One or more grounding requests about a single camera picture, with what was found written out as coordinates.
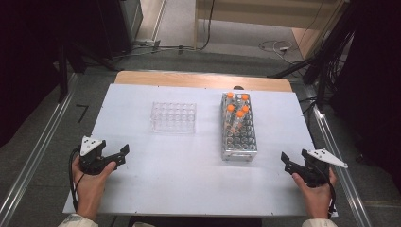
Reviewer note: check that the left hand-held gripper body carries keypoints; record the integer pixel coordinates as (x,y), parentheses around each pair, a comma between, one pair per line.
(91,160)

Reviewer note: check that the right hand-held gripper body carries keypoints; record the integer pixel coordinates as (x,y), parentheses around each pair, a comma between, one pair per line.
(315,176)

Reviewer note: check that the metal tube rack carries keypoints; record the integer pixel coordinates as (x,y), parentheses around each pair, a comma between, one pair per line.
(241,146)

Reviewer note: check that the clear plastic tube rack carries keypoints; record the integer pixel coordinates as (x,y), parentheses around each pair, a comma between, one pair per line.
(173,117)

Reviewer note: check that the person's right hand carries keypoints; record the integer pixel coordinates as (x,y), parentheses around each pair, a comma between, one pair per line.
(318,195)

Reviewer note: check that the person's left hand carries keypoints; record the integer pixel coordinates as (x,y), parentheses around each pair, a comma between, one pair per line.
(90,189)

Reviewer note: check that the black metal stand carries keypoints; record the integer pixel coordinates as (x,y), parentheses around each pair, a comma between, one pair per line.
(63,75)

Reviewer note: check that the dark curtain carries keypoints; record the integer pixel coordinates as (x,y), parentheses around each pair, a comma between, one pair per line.
(28,47)
(375,78)

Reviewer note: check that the power strip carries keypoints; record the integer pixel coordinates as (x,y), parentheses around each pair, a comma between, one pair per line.
(146,42)

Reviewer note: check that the dark cabinet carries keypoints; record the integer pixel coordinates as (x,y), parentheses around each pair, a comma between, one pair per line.
(116,28)

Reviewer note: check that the light wooden shelf unit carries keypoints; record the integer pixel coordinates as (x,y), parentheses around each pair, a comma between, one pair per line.
(258,12)

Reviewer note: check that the aluminium floor rail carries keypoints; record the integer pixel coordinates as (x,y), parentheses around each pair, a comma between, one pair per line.
(34,157)
(340,176)

